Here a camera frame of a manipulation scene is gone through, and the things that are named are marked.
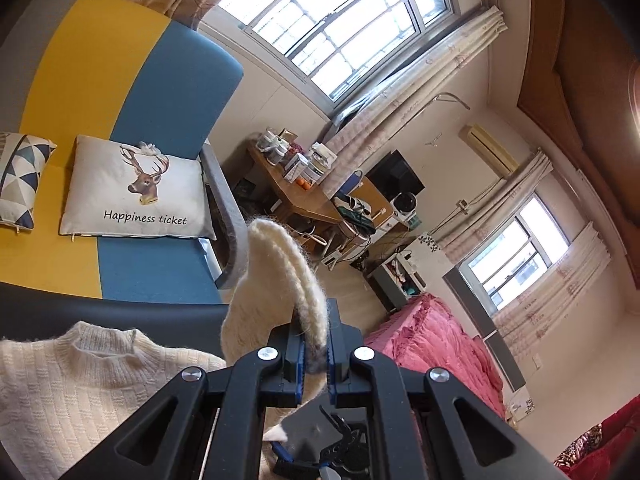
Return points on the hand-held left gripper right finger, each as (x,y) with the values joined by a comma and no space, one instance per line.
(331,370)

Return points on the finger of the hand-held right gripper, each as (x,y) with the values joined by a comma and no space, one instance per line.
(342,435)
(290,465)

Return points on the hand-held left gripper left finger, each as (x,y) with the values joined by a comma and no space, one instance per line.
(299,365)

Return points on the white knit sweater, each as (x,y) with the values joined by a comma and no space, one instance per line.
(280,280)

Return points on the pink ruffled blanket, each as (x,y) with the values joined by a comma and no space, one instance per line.
(430,345)

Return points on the grey cabinet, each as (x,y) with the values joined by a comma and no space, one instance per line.
(395,280)

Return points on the grey radiator panel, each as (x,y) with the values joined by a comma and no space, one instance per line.
(480,330)

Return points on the black padded bench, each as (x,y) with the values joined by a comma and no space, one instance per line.
(150,320)

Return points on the wooden desk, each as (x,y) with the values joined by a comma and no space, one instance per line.
(300,200)

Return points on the white round appliance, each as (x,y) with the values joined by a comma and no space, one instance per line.
(404,205)

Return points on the small oranges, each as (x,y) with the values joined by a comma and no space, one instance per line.
(303,183)

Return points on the black monitor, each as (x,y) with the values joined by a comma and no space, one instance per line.
(395,177)

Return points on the small window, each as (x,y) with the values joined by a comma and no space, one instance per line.
(515,255)

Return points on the white ceramic jars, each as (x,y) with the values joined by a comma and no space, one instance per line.
(272,147)

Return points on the white patterned curtain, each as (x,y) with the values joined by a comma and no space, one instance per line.
(560,285)
(430,75)
(500,200)

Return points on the deer print pillow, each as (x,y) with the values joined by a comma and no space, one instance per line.
(100,195)

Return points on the red patterned cloth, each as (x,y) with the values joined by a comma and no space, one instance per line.
(610,440)

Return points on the grey yellow blue sofa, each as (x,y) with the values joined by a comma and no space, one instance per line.
(175,90)

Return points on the triangle pattern pillow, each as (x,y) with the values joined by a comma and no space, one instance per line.
(22,175)

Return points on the large barred window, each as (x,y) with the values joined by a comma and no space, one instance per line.
(325,15)

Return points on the round ceiling lamp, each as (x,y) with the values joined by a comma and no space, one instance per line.
(636,95)

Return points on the wall air conditioner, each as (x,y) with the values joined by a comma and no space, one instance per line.
(487,147)

